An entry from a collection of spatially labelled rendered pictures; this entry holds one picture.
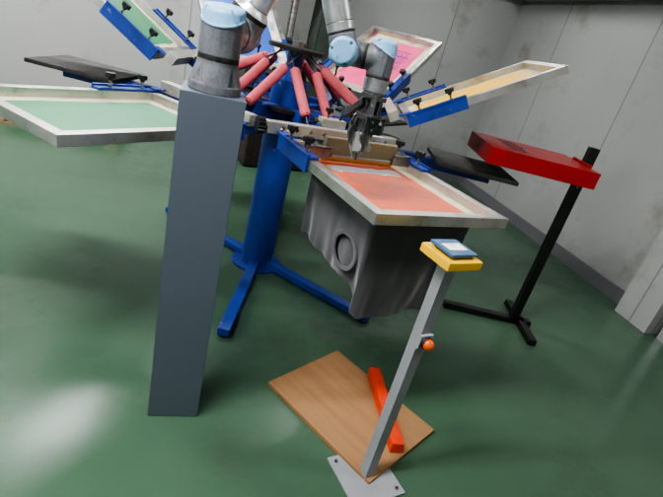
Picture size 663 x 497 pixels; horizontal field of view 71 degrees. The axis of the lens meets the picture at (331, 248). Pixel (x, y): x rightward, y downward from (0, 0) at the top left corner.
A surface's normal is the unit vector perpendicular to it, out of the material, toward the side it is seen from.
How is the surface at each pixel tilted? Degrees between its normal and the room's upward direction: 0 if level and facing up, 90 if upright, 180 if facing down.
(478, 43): 90
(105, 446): 0
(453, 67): 90
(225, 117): 90
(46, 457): 0
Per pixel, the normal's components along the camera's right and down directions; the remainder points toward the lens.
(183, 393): 0.21, 0.46
